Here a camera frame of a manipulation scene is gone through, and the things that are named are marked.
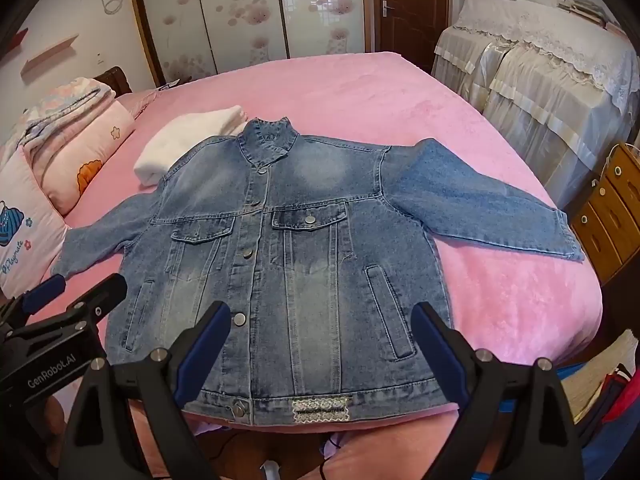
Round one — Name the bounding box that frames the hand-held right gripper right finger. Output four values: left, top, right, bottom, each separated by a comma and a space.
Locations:
410, 301, 586, 480

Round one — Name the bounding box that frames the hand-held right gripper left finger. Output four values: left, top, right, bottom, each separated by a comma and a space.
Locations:
65, 301, 233, 480

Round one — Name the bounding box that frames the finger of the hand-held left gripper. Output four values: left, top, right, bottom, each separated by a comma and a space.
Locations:
10, 275, 67, 316
50, 273, 129, 333

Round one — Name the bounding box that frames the blue denim jacket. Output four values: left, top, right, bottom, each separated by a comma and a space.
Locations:
50, 116, 586, 426

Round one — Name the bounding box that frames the pink cartoon print pillow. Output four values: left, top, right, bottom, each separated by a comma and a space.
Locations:
0, 145, 71, 298

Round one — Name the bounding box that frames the person's pink clothing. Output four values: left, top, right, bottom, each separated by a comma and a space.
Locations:
47, 390, 501, 480

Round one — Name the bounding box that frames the white folded garment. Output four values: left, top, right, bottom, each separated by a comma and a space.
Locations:
134, 105, 249, 187

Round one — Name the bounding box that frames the beige knitted cloth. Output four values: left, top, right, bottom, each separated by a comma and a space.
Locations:
560, 330, 640, 411

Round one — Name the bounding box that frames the red cloth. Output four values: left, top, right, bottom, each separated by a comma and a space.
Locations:
597, 365, 636, 421

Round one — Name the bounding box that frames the folded striped pink quilt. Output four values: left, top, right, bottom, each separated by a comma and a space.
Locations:
10, 77, 118, 161

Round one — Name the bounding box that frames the dark wooden headboard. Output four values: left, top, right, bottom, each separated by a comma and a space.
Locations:
92, 66, 133, 97

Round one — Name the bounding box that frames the wooden drawer cabinet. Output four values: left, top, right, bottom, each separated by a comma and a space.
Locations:
570, 142, 640, 286

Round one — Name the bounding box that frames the pink bed blanket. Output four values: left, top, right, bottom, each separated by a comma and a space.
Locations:
20, 51, 603, 436

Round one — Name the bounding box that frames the cream lace covered furniture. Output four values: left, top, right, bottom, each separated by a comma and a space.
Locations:
430, 0, 640, 211

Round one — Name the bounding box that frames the floral sliding door wardrobe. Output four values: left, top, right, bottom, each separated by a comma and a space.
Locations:
126, 0, 381, 86

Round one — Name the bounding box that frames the brown wooden door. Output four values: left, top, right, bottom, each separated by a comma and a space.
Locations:
372, 0, 453, 73

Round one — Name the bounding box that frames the stack of books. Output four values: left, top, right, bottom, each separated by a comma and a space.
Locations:
555, 0, 626, 28

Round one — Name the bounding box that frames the pink wall shelf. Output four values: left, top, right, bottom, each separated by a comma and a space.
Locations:
20, 34, 81, 78

